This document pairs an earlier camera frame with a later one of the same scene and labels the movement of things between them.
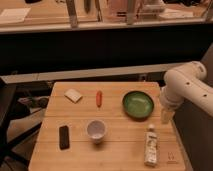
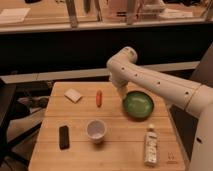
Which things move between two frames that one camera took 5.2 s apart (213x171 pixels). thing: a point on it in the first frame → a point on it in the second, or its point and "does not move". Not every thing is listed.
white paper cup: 96,129 does not move
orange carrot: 99,98 does not move
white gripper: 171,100 → 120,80
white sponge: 73,95 does not move
